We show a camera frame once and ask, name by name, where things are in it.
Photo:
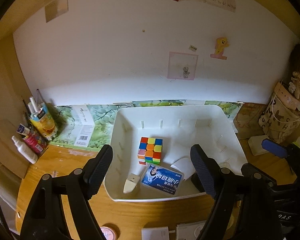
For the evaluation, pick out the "brown paper cartoon bag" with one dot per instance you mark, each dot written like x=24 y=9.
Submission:
x=246 y=120

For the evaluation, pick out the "beige letter print bag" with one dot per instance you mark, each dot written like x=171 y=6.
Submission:
x=281 y=116

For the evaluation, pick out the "cream small wedge object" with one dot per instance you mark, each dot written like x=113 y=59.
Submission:
x=132 y=184

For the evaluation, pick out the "green grape printed cardboard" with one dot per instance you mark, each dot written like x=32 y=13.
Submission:
x=90 y=126

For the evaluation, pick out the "white plastic storage bin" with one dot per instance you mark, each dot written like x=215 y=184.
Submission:
x=180 y=127

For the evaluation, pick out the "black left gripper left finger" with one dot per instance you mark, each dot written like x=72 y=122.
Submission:
x=45 y=218

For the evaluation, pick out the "white instant camera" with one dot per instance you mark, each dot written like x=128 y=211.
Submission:
x=187 y=231

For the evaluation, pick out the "white spray bottle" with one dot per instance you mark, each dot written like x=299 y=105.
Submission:
x=24 y=150

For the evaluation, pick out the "white soap box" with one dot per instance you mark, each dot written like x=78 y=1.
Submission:
x=255 y=144

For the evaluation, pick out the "multicolour puzzle cube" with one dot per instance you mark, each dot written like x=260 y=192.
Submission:
x=150 y=151

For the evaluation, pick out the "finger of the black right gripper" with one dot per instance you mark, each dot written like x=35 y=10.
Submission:
x=274 y=148

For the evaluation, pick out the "pink correction tape dispenser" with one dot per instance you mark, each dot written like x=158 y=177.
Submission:
x=109 y=233

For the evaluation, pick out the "blue white medicine box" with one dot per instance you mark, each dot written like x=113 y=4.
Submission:
x=162 y=179

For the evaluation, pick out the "white blue tube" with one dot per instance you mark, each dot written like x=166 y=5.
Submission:
x=23 y=130

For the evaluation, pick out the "pink square wall sticker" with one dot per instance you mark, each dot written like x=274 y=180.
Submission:
x=182 y=66

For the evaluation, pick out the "yellow pony wall sticker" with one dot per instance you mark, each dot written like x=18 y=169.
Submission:
x=221 y=44

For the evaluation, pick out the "red pink tin can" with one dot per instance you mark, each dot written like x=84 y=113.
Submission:
x=36 y=142

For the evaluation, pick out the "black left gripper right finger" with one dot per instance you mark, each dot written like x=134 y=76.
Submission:
x=257 y=218

